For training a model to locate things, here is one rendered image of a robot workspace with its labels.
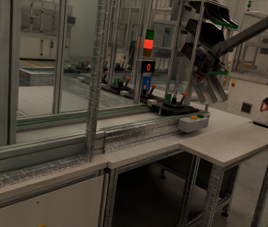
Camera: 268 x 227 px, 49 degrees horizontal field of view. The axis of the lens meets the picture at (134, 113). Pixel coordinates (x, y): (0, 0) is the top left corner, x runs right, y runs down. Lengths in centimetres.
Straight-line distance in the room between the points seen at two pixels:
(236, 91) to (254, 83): 39
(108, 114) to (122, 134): 30
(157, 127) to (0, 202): 83
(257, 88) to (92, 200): 504
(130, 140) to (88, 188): 31
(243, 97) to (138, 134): 482
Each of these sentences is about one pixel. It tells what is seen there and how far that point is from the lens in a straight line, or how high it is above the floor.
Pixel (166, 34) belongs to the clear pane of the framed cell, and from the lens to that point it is 304.
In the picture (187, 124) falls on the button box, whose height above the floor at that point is 94.
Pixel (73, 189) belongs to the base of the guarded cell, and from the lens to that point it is 119.
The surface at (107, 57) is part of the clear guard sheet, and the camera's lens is 161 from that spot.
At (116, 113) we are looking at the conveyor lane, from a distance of 166.
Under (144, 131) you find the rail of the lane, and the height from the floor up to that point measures 93.
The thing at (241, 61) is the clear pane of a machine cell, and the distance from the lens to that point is 615.
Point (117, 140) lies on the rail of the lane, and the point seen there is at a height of 91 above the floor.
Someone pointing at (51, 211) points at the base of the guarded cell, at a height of 72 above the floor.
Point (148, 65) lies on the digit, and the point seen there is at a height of 121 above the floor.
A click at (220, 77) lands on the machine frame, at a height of 103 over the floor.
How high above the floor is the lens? 138
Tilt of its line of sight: 15 degrees down
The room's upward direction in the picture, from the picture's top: 8 degrees clockwise
